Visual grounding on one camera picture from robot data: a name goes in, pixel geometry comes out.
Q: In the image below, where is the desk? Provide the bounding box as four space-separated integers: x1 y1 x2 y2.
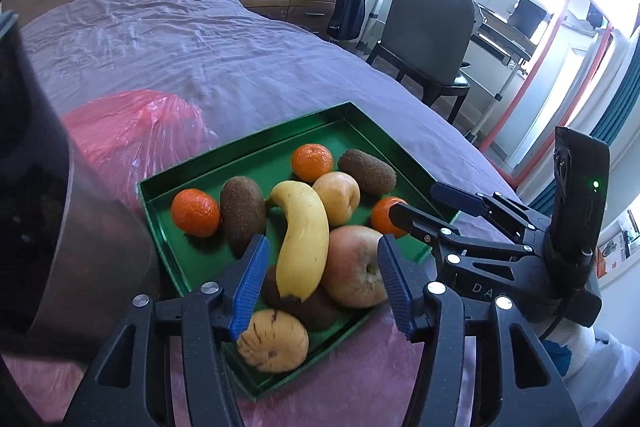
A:
335 0 533 142

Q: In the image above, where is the dark hanging bag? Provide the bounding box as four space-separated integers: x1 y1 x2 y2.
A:
327 0 368 42

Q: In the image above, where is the green-yellow apple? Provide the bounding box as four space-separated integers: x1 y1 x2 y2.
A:
320 225 393 309

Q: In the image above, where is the tangerine with stem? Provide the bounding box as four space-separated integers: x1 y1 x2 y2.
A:
171 188 221 238

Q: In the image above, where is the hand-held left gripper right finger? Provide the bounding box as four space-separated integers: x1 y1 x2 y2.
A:
377 234 583 427

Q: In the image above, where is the grey chair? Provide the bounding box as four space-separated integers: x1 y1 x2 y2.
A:
367 0 473 125

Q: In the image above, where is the pink plastic sheet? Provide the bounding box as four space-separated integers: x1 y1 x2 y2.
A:
0 89 481 427

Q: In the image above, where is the brown kiwi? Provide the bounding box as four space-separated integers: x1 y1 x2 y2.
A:
261 264 339 333
220 176 267 260
337 149 397 198

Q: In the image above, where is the person's right forearm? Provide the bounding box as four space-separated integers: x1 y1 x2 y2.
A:
542 327 640 408

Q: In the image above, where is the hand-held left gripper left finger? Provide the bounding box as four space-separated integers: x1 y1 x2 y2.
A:
62 234 271 427

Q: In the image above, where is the yellow banana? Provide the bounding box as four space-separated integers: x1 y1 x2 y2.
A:
266 180 331 299

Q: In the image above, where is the pale yellow pear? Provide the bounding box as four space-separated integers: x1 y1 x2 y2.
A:
312 171 361 228

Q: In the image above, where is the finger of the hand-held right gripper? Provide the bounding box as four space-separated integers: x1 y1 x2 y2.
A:
389 202 533 259
432 182 551 248

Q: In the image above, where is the black laptop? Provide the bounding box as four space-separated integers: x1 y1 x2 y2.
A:
507 0 548 40

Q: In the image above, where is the copper and black kettle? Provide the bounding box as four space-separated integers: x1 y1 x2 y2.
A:
0 12 161 348

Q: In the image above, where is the green tray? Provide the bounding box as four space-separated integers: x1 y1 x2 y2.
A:
137 102 461 403

